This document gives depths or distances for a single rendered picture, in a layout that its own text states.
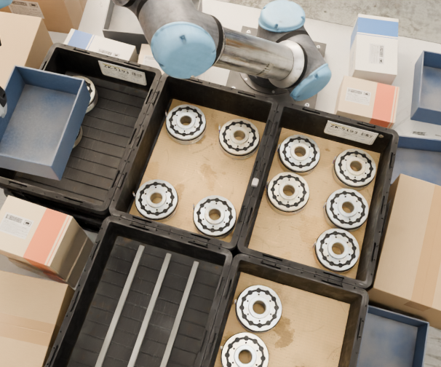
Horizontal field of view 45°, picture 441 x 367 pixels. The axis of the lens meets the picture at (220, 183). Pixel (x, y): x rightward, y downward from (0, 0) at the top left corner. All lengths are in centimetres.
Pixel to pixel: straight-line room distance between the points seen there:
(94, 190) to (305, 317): 59
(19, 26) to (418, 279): 119
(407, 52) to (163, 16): 94
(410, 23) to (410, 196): 157
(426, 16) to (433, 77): 114
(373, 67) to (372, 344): 76
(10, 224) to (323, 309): 73
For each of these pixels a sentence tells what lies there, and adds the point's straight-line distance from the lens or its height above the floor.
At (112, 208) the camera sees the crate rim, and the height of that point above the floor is 93.
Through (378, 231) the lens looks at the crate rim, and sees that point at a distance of 124.
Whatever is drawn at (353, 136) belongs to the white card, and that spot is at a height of 88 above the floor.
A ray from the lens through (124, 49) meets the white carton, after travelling 160.
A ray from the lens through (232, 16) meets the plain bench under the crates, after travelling 178.
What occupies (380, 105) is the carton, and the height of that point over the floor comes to 77.
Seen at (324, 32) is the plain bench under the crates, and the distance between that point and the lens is 177.
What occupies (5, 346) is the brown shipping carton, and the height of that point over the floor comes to 86.
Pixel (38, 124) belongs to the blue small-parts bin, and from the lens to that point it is 118.
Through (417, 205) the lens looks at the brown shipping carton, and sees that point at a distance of 137.
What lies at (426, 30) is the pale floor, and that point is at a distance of 283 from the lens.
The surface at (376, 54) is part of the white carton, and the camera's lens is 164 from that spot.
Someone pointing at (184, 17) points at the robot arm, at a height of 125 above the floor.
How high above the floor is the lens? 206
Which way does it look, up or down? 67 degrees down
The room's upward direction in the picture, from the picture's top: 2 degrees clockwise
